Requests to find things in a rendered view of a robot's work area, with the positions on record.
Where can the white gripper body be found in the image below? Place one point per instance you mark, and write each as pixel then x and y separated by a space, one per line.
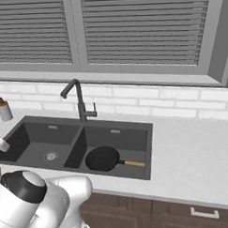
pixel 1 144

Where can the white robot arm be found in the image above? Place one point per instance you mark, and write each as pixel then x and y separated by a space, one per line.
pixel 45 209

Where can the dark grey double sink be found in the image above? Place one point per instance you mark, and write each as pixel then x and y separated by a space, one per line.
pixel 35 144

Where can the white soap dispenser bottle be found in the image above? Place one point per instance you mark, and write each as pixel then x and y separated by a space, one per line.
pixel 5 111

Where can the dark grey tap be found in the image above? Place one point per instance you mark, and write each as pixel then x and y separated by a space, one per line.
pixel 81 104

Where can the narrow grey window blind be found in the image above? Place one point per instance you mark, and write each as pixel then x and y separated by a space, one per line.
pixel 27 29

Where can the brown wooden cupboard door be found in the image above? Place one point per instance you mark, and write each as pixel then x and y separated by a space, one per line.
pixel 114 216

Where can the wide grey window blind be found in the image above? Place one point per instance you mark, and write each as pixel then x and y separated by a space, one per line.
pixel 143 27

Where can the brown wooden drawer front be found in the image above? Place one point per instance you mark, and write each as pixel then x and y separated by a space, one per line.
pixel 177 221

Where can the grey window frame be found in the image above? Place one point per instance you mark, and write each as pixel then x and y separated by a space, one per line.
pixel 76 33

